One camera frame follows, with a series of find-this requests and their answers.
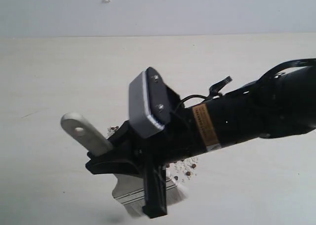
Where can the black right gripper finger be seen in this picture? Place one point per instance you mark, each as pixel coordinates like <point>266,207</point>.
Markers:
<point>103,159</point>

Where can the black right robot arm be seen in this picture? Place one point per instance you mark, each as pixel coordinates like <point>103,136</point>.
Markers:
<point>278,104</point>

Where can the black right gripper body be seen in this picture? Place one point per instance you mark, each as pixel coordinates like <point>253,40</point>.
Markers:
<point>180,140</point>

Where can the wooden paint brush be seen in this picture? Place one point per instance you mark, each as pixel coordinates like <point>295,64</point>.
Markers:
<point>131,192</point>

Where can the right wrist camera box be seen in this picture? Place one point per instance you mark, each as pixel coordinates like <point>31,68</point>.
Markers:
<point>150,103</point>

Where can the pile of rice and pellets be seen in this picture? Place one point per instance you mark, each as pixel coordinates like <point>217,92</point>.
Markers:
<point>181,171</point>

